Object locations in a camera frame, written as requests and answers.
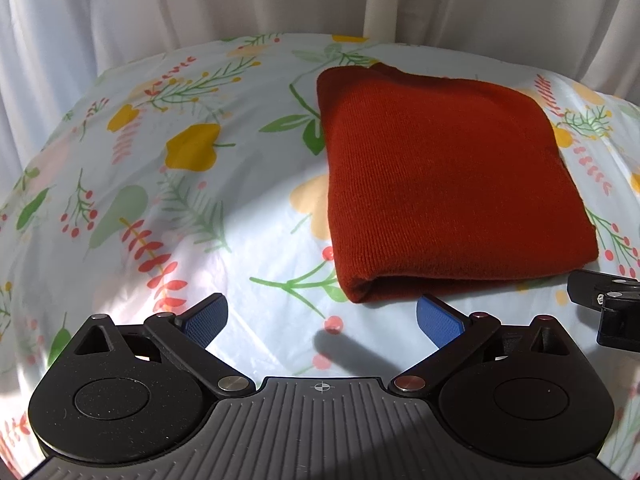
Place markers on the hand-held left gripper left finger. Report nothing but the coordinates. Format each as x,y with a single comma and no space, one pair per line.
202,323

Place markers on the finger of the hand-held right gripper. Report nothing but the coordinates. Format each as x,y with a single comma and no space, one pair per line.
617,315

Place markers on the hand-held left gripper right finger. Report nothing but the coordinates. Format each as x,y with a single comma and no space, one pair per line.
441,321

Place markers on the red knit garment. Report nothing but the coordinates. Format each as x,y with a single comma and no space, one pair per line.
440,175

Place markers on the floral bed sheet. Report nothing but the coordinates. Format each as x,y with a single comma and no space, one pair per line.
200,240

